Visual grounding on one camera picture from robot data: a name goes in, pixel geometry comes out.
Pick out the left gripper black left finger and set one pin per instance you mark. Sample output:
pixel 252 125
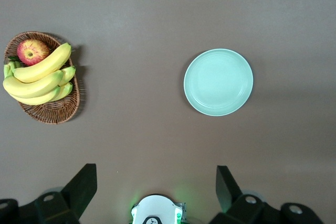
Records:
pixel 76 190

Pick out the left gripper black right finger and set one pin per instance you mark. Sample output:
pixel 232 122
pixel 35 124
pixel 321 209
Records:
pixel 231 195

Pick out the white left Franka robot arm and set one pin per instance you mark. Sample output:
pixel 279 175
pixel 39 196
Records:
pixel 157 205

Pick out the pale green round plate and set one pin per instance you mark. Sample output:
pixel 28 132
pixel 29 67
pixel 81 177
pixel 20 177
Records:
pixel 218 82

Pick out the brown wicker basket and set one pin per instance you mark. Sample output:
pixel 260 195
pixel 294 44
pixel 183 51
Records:
pixel 57 111

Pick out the yellow banana bunch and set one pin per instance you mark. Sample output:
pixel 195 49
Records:
pixel 39 70

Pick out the red yellow apple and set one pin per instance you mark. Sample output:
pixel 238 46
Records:
pixel 32 52

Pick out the brown table mat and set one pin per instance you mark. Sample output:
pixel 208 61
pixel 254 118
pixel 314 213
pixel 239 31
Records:
pixel 131 51

